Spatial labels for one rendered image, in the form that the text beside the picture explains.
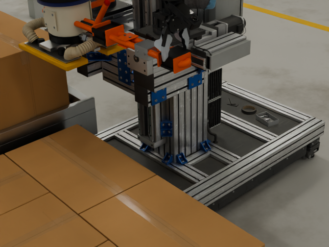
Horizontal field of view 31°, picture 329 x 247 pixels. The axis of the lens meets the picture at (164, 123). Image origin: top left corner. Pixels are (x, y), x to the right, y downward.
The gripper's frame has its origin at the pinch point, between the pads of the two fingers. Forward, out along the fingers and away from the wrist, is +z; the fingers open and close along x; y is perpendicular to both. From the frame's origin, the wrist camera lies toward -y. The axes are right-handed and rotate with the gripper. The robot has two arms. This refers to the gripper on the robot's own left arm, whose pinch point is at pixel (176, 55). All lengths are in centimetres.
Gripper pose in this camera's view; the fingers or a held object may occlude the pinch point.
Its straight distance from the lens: 196.6
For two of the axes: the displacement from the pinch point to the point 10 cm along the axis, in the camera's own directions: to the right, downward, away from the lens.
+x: -7.3, 3.5, -5.9
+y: -6.8, -3.4, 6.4
